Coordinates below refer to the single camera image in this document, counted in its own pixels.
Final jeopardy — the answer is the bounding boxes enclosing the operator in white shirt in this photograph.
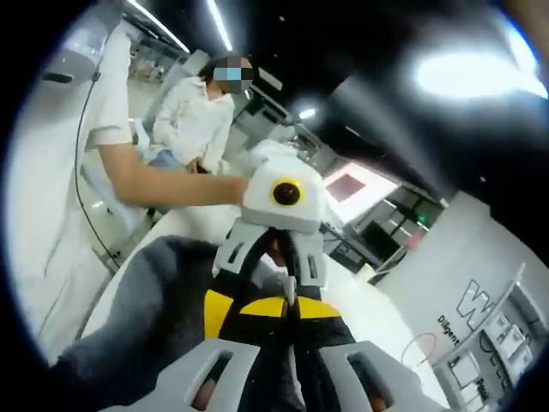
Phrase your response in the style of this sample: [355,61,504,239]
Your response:
[8,23,149,366]

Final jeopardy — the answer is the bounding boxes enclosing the white shelf unit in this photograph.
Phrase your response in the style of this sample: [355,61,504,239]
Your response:
[432,261,541,404]

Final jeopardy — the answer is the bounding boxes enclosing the group of white storage boxes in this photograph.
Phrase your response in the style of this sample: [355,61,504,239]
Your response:
[445,308,537,400]

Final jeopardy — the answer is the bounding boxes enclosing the white laptop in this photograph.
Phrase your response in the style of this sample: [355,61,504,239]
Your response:
[321,159,404,227]

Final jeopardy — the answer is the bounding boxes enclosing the black cable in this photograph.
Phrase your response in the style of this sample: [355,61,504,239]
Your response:
[73,70,124,270]

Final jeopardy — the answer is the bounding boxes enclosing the grey towel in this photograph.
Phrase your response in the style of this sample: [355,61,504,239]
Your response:
[46,234,241,412]

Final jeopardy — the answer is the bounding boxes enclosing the grey chest device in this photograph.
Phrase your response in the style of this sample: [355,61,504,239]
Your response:
[40,25,108,85]

